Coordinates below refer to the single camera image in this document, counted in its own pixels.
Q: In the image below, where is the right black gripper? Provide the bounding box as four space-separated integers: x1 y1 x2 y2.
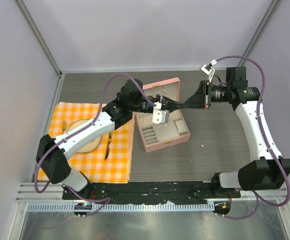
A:
181 80 232 110

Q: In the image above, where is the yellow checkered cloth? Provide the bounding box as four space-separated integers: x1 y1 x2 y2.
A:
49 102 135 184

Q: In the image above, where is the gold fork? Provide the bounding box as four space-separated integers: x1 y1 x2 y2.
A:
62 120 67 132

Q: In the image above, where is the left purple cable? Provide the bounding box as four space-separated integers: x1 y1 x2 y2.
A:
34 72 162 216

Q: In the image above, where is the silver necklace in lid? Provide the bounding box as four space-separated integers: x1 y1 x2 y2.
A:
149 87 167 99

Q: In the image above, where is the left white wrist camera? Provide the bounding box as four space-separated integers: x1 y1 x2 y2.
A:
152 108 170 124

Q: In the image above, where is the gold black knife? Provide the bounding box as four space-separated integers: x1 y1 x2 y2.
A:
105 132 113 161

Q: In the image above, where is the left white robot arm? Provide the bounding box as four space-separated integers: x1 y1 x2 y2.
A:
36 79 182 200

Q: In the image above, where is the slotted white cable duct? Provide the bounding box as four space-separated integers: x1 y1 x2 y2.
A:
27 201 214 213

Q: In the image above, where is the pink jewelry box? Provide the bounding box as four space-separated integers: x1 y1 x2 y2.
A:
136 77 191 153

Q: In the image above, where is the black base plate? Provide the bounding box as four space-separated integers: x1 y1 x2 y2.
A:
62 180 241 206

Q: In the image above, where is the bird pattern ceramic plate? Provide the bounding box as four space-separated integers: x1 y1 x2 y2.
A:
65 119 102 154

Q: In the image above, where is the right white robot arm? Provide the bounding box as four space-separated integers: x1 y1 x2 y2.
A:
181 67 290 198

